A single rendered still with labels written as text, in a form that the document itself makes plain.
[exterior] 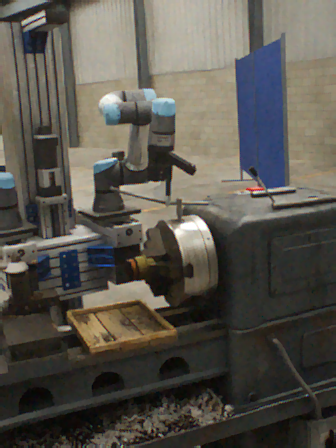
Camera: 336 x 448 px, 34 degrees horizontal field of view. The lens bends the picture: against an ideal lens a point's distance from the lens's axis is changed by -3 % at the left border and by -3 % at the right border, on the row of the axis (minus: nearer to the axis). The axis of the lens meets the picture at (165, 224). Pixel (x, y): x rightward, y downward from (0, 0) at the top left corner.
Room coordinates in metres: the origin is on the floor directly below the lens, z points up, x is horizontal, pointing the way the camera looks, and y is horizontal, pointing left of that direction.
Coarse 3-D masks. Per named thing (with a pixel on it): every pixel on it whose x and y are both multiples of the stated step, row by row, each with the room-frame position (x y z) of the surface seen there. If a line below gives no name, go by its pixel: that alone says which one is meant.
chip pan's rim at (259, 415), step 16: (288, 400) 1.75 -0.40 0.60; (304, 400) 1.78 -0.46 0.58; (320, 400) 1.80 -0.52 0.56; (240, 416) 1.68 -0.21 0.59; (256, 416) 1.71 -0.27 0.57; (272, 416) 1.73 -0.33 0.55; (288, 416) 1.76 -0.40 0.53; (192, 432) 1.62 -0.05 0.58; (208, 432) 1.64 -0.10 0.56; (224, 432) 1.66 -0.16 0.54; (240, 432) 1.69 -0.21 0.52
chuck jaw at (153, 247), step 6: (150, 228) 1.97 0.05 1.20; (156, 228) 1.97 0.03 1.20; (150, 234) 1.95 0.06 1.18; (156, 234) 1.96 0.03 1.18; (150, 240) 1.94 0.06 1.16; (156, 240) 1.94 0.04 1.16; (144, 246) 1.95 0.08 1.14; (150, 246) 1.93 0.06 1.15; (156, 246) 1.93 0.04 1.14; (162, 246) 1.94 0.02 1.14; (144, 252) 1.91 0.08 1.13; (150, 252) 1.91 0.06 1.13; (156, 252) 1.92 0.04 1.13; (162, 252) 1.92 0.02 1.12; (156, 258) 1.94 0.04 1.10
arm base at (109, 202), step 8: (96, 192) 2.55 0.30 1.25; (104, 192) 2.53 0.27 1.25; (112, 192) 2.54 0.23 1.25; (96, 200) 2.54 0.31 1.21; (104, 200) 2.52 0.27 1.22; (112, 200) 2.52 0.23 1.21; (120, 200) 2.56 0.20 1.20; (96, 208) 2.53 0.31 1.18; (104, 208) 2.51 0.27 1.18; (112, 208) 2.51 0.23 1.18; (120, 208) 2.54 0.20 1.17
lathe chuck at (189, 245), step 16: (160, 224) 1.96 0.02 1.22; (176, 224) 1.88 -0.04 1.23; (192, 224) 1.89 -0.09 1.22; (176, 240) 1.82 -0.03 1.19; (192, 240) 1.83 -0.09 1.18; (176, 256) 1.83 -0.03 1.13; (192, 256) 1.80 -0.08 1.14; (192, 272) 1.79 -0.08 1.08; (208, 272) 1.81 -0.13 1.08; (176, 288) 1.85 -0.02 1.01; (192, 288) 1.79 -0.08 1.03; (176, 304) 1.86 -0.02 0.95
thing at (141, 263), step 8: (144, 256) 1.88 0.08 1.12; (128, 264) 1.85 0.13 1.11; (136, 264) 1.86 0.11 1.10; (144, 264) 1.86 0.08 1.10; (128, 272) 1.90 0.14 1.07; (136, 272) 1.84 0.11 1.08; (144, 272) 1.85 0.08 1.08; (128, 280) 1.87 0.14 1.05; (136, 280) 1.88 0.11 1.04; (144, 280) 1.89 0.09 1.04
